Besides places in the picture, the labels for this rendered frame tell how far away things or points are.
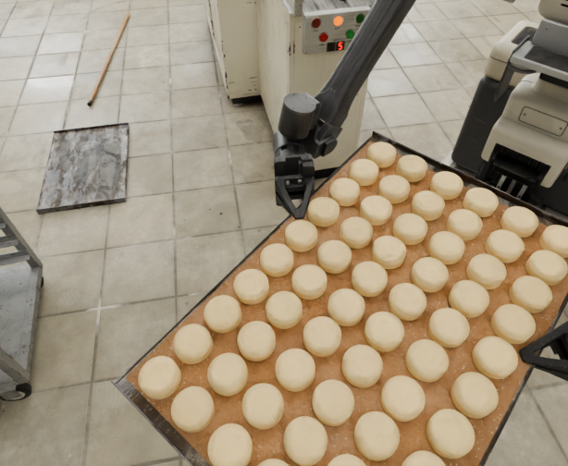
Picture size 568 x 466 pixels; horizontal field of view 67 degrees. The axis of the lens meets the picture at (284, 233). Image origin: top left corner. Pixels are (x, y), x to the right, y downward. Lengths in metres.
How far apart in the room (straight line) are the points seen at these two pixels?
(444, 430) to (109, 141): 2.29
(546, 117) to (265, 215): 1.18
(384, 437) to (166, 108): 2.43
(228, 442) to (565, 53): 1.15
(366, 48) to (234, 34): 1.65
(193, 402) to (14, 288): 1.40
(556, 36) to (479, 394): 0.95
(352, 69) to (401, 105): 1.95
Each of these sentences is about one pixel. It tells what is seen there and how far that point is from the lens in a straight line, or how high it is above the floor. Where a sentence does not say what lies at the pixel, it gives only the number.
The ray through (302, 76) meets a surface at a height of 0.60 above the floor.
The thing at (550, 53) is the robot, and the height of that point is 0.97.
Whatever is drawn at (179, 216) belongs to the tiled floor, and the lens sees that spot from 2.08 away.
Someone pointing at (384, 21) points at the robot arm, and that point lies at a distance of 0.84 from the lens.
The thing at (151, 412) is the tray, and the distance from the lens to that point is 0.60.
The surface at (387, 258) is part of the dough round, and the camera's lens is 0.65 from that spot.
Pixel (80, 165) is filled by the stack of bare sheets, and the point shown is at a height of 0.02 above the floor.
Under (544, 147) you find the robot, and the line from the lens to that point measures 1.44.
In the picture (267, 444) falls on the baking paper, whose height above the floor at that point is 0.96.
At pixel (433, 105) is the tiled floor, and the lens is 2.83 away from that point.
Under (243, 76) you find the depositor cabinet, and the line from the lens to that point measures 2.55.
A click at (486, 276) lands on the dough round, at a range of 0.67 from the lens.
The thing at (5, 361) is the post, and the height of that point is 0.28.
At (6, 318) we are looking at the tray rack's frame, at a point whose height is 0.15.
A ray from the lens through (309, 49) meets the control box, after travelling 1.71.
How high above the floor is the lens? 1.51
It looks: 51 degrees down
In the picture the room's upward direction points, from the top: straight up
